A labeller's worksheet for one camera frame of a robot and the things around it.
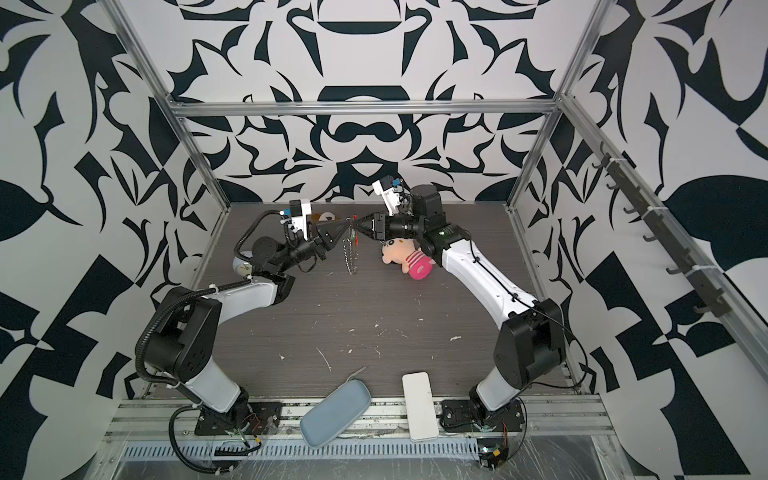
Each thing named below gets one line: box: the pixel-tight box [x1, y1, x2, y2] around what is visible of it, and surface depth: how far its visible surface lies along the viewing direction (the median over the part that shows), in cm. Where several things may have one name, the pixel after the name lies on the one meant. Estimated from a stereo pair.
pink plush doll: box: [380, 238, 436, 280], surface depth 99 cm
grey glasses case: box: [299, 379, 371, 448], surface depth 75 cm
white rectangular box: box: [401, 371, 439, 442], surface depth 74 cm
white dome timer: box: [232, 256, 253, 277], surface depth 96 cm
